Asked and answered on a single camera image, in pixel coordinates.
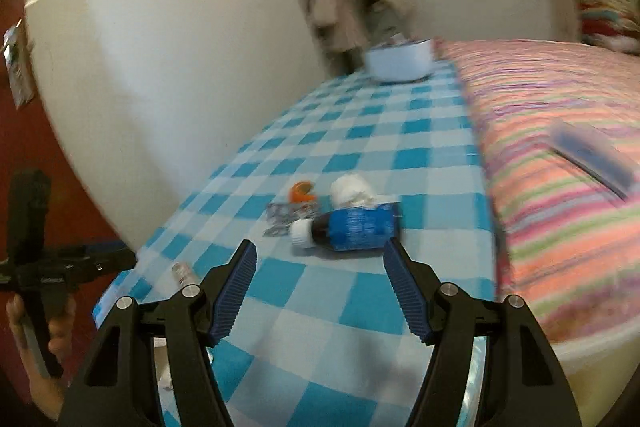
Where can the translucent long box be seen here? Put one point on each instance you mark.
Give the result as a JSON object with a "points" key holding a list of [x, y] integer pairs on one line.
{"points": [[590, 157]]}

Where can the brown bottle with blue label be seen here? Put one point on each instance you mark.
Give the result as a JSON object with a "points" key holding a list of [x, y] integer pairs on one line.
{"points": [[355, 227]]}

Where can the paper sheet on door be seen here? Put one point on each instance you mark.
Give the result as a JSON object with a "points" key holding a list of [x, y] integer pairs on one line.
{"points": [[17, 67]]}

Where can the orange round cap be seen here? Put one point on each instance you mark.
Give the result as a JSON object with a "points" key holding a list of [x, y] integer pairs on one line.
{"points": [[303, 192]]}

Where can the blue checkered tablecloth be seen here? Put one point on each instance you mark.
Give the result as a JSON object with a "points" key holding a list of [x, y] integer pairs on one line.
{"points": [[350, 132]]}

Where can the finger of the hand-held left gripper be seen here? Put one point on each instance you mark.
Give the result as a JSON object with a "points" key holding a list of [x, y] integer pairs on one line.
{"points": [[105, 257]]}

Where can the person's left hand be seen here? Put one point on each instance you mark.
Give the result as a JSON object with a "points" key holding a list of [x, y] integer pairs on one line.
{"points": [[61, 327]]}

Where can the dark red door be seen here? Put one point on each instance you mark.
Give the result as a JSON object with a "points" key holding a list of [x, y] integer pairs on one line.
{"points": [[30, 147]]}

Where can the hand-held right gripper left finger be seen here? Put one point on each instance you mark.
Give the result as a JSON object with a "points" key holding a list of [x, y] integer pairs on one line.
{"points": [[232, 297]]}

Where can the white round bowl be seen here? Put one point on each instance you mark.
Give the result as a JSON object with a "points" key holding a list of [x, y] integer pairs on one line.
{"points": [[400, 59]]}

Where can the silver blister pack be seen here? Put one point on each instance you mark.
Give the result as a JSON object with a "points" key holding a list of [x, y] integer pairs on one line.
{"points": [[282, 218]]}

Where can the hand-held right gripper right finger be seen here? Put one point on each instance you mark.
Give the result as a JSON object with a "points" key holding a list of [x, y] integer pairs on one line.
{"points": [[407, 294]]}

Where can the small white tube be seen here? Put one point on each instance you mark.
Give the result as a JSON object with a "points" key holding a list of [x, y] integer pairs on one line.
{"points": [[182, 274]]}

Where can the white tissue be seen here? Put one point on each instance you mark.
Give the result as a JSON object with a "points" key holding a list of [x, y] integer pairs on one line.
{"points": [[352, 189]]}

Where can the white plastic bin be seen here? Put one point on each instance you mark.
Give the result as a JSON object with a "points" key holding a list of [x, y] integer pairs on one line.
{"points": [[580, 367]]}

